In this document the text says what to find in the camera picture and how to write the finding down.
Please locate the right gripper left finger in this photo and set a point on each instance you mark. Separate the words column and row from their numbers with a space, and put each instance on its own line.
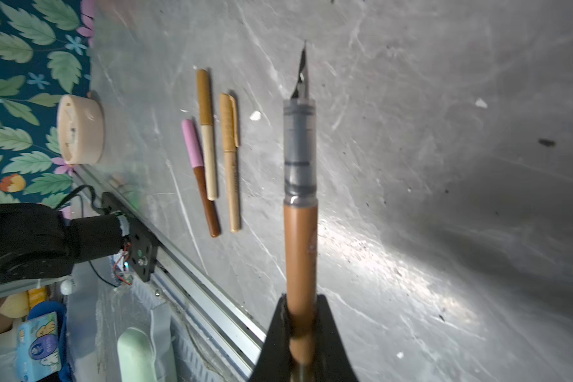
column 274, row 362

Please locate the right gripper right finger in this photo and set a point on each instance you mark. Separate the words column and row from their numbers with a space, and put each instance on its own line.
column 331, row 361

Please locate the brown fountain pen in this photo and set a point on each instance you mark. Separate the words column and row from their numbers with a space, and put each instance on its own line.
column 300, row 222

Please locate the beige pen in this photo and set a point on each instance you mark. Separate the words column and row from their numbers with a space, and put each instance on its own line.
column 231, row 142

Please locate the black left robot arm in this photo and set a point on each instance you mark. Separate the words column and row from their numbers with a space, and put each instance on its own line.
column 37, row 242

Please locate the pink cap brown pen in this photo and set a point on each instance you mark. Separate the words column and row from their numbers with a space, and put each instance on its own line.
column 196, row 161

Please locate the gold brown pen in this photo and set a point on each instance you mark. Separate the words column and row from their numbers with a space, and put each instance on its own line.
column 207, row 127

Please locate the mint green object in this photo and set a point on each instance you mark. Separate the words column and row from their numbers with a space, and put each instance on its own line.
column 136, row 356

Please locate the blue tissue pack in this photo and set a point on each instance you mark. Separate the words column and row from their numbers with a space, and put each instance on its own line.
column 38, row 353

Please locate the round beige clock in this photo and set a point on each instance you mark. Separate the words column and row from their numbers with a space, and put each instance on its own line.
column 80, row 129

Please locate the aluminium front rail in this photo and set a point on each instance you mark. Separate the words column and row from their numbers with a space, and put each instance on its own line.
column 231, row 334

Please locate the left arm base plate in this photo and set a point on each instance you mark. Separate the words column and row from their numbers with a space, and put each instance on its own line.
column 139, row 253

